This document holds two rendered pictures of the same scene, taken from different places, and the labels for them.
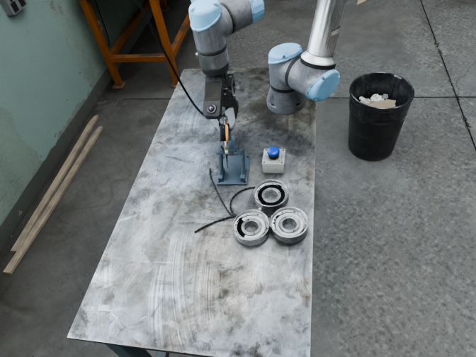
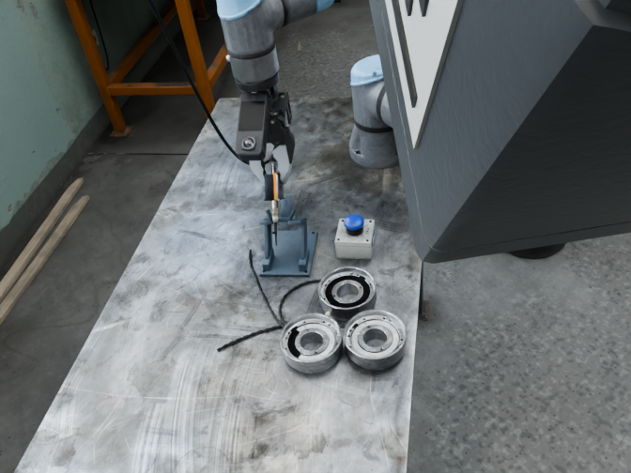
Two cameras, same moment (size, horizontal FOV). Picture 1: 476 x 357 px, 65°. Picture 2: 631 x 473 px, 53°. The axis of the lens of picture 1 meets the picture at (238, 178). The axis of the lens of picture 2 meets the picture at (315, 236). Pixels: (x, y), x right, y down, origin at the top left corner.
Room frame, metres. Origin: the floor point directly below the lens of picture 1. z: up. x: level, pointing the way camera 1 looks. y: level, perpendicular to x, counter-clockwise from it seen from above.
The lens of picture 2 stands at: (-0.07, -0.04, 1.67)
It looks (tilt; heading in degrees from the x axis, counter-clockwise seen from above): 42 degrees down; 359
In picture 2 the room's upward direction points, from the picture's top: 9 degrees counter-clockwise
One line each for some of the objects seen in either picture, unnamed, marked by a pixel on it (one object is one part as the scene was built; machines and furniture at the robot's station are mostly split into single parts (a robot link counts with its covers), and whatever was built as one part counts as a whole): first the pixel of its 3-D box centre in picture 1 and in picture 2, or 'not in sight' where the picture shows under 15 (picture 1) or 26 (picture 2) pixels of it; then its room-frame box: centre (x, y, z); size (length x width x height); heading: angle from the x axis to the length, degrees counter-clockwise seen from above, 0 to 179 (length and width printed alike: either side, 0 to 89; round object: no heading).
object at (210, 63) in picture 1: (212, 57); (252, 62); (0.86, 0.01, 1.22); 0.08 x 0.08 x 0.05
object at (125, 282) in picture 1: (224, 168); (275, 251); (0.88, 0.04, 0.79); 1.20 x 0.60 x 0.02; 164
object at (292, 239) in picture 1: (289, 225); (375, 341); (0.59, -0.12, 0.82); 0.10 x 0.10 x 0.04
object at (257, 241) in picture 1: (251, 228); (312, 343); (0.60, -0.01, 0.82); 0.10 x 0.10 x 0.04
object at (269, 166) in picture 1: (274, 159); (356, 236); (0.85, -0.13, 0.82); 0.08 x 0.07 x 0.05; 164
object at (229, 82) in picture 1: (218, 82); (263, 104); (0.87, 0.00, 1.14); 0.09 x 0.08 x 0.12; 166
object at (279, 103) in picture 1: (285, 91); (379, 132); (1.17, -0.24, 0.85); 0.15 x 0.15 x 0.10
